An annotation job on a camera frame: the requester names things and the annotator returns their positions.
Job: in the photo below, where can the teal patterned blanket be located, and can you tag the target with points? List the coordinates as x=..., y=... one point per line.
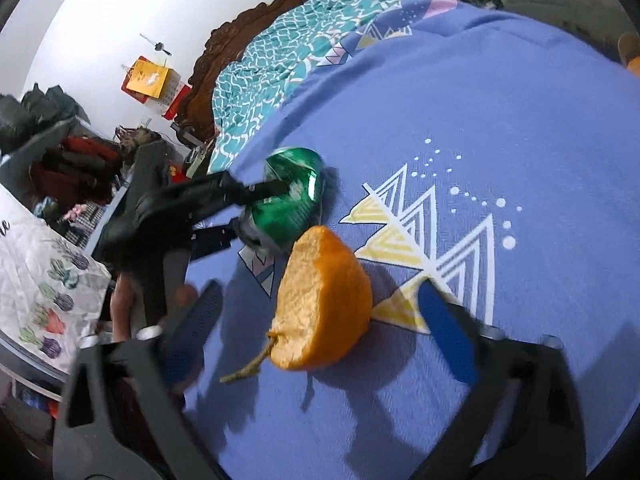
x=280, y=60

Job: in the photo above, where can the blue printed blanket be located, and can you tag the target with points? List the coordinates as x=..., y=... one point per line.
x=500, y=110

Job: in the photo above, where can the dark green bag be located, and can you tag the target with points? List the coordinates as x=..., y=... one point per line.
x=57, y=100

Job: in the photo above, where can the carved wooden headboard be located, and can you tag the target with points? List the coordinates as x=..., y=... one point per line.
x=220, y=45

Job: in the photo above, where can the white cactus print bag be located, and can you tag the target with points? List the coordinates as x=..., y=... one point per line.
x=30, y=270

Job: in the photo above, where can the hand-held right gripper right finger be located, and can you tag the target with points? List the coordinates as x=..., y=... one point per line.
x=450, y=335

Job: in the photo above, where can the large orange peel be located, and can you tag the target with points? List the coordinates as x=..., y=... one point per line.
x=320, y=300

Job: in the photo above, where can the dark wall hanging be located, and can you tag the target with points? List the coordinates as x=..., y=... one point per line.
x=159, y=46

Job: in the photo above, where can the red clothes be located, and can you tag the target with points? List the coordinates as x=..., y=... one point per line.
x=85, y=152

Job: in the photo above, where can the crushed green can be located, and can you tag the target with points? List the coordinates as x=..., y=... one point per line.
x=292, y=212

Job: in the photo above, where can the grey shelf rack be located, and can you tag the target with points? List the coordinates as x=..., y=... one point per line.
x=45, y=141

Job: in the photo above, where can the yellow and red wall calendar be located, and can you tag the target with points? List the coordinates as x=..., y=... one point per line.
x=147, y=77

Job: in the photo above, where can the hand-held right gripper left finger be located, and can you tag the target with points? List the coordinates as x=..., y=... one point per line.
x=192, y=330

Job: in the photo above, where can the pink cloth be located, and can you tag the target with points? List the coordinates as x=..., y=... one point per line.
x=77, y=212

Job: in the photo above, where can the black bag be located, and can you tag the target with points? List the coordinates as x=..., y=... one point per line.
x=15, y=122

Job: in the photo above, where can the person's left hand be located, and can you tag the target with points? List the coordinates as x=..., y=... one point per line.
x=127, y=310

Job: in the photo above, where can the tan orange object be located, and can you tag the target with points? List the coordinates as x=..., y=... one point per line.
x=630, y=52

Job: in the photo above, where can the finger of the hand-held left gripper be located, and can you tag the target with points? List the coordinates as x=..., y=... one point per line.
x=215, y=240
x=225, y=191

